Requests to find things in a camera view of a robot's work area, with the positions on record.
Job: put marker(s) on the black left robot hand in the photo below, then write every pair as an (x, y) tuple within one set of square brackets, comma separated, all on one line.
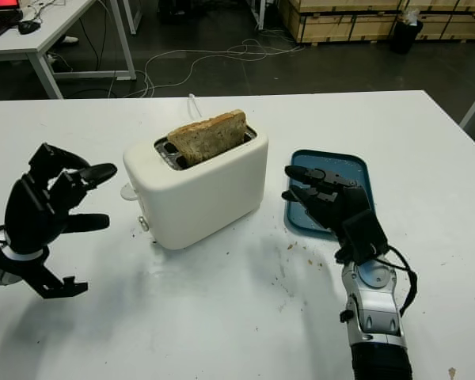
[(31, 213)]

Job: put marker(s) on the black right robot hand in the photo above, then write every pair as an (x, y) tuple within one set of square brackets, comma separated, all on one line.
[(354, 202)]

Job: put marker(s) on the brown bread slice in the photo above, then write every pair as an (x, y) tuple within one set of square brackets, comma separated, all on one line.
[(210, 138)]

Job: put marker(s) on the white two-slot toaster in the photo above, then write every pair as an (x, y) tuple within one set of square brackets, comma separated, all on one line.
[(194, 202)]

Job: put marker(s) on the blue plastic tray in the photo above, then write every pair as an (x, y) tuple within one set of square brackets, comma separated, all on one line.
[(340, 162)]

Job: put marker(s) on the black trash bin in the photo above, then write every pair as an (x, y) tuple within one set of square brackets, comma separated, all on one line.
[(404, 39)]

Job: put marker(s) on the plywood crate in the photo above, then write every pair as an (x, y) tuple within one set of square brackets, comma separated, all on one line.
[(455, 23), (336, 23)]

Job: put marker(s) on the white shoe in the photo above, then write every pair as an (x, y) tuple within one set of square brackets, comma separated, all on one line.
[(70, 38)]

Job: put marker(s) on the black computer mouse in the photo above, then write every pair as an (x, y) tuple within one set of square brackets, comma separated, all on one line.
[(29, 26)]

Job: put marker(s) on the white office desk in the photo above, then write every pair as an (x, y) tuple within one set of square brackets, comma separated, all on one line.
[(55, 25)]

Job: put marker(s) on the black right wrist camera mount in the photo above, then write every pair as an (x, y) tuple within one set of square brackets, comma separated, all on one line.
[(365, 237)]

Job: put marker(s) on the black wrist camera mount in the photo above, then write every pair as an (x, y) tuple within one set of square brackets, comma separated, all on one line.
[(365, 237), (63, 289)]

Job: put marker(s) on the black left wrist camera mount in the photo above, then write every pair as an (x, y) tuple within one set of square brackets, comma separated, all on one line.
[(63, 289)]

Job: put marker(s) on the white metal frame leg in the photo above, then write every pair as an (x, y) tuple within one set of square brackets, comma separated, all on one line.
[(133, 16), (260, 14)]

